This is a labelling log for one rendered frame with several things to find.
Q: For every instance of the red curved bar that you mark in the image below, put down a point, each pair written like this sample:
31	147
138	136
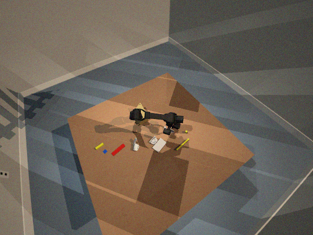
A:
118	149

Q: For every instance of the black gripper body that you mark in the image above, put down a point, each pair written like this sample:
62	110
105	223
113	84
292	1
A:
168	131

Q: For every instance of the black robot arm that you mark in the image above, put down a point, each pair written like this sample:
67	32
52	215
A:
170	117

